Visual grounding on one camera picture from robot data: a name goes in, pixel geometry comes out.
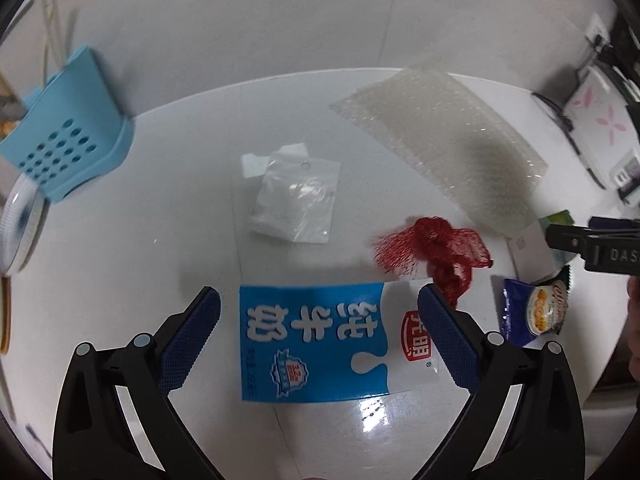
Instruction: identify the round wooden coaster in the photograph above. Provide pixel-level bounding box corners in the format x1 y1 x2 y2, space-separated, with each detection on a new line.
0 275 12 356

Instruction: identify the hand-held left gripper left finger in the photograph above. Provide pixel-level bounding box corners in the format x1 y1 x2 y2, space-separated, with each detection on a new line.
52 286 236 480

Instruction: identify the white box with dark trim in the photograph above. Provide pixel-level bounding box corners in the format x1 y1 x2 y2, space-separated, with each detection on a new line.
612 155 640 206

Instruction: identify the dark blue snack packet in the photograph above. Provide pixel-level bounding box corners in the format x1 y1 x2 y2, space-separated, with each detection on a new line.
500 266 572 346

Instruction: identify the person's right hand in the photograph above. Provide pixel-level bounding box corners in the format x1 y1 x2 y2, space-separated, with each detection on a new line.
622 277 640 381

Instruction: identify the green and white small carton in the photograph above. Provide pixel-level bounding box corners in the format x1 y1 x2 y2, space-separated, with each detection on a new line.
509 210 581 283

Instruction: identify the dark rack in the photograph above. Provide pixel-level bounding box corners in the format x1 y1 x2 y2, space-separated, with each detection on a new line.
607 5 640 91

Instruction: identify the black power cable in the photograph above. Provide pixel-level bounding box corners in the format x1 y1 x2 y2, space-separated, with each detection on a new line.
531 91 608 190

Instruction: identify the blue patterned plate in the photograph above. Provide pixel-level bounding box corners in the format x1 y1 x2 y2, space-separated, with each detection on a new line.
0 175 48 276

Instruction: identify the white wall socket with plug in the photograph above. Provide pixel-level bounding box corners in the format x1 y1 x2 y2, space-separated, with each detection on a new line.
585 12 608 48

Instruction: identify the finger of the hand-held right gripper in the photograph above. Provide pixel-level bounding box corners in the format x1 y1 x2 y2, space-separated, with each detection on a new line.
589 216 640 231
545 224 640 261

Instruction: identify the clear plastic bag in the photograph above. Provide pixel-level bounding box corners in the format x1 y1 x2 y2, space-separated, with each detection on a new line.
241 143 342 245

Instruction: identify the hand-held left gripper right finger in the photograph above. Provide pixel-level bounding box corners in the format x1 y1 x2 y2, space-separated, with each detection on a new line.
417 283 586 480

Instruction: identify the blue perforated utensil holder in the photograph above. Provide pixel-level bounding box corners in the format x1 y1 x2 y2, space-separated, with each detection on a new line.
0 46 135 204

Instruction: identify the red mesh net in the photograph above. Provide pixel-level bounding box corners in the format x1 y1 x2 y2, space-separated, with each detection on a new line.
372 216 495 307

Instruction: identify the white floral rice cooker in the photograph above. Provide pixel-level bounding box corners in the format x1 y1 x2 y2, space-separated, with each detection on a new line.
562 57 640 191

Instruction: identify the clear bubble wrap sheet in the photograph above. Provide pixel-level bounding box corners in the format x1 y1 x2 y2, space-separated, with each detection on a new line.
328 65 548 233

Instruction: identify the blue and white milk carton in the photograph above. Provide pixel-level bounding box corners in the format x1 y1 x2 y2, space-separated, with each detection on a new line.
238 280 441 403

